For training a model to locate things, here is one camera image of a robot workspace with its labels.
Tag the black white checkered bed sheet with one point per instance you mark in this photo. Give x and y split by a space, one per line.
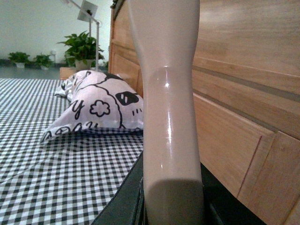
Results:
65 181

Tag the white cartoon print pillow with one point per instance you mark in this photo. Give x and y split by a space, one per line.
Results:
98 101

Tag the small potted plant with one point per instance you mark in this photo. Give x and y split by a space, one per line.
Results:
44 61
19 58

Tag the far wooden nightstand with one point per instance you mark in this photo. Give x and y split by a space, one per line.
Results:
66 72

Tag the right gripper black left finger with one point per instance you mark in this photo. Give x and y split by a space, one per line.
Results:
127 205

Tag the large potted green plant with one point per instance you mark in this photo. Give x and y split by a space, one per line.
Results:
81 51

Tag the white handheld lint roller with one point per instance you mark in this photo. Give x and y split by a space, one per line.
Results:
165 34

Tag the wooden bed headboard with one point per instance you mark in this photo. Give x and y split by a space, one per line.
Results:
246 87

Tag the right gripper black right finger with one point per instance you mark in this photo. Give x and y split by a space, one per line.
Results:
221 207

